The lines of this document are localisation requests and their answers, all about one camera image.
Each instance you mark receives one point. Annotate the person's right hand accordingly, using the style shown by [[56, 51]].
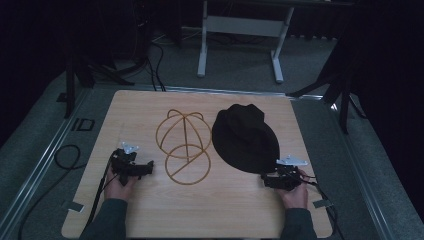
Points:
[[296, 196]]

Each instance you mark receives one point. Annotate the grey tape strip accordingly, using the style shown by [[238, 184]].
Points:
[[322, 203], [74, 206]]

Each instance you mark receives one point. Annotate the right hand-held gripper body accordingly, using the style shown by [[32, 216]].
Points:
[[286, 173]]

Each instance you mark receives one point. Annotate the person's left hand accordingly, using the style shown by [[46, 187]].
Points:
[[116, 190]]

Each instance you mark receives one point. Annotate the black tripod stand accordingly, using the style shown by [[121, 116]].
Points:
[[71, 76], [343, 90]]

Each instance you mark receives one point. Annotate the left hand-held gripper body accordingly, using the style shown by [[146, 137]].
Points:
[[125, 165]]

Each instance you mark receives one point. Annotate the black bucket hat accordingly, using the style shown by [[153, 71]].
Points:
[[245, 140]]

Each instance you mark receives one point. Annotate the white desk frame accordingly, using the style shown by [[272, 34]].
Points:
[[246, 26]]

